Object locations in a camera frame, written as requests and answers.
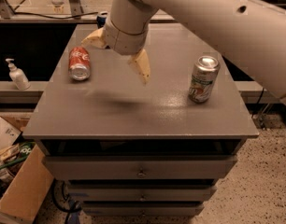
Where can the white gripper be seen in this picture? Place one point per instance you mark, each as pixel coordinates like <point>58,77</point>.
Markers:
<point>123,42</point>

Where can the red coke can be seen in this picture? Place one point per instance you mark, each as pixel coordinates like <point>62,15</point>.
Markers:
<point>79,67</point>

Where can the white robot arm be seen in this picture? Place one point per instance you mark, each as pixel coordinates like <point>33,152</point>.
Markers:
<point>251,34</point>

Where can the blue pepsi can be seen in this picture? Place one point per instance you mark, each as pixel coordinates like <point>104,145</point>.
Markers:
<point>101,19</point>

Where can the silver green 7up can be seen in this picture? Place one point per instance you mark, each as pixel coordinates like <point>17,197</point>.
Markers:
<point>204,74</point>

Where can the grey drawer cabinet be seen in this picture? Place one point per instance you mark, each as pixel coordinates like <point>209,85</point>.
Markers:
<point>114,114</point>

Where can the white pump dispenser bottle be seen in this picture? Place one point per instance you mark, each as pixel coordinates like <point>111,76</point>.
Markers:
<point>17,75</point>

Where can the white paper package in box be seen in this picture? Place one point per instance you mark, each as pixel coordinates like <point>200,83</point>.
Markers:
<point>8,134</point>

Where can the middle grey drawer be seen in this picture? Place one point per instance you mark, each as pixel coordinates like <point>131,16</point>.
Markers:
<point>154,194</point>

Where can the bottom grey drawer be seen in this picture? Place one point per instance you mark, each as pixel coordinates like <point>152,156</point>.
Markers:
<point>150,209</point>

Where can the brown cardboard box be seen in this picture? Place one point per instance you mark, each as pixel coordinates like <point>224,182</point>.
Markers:
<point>24,182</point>

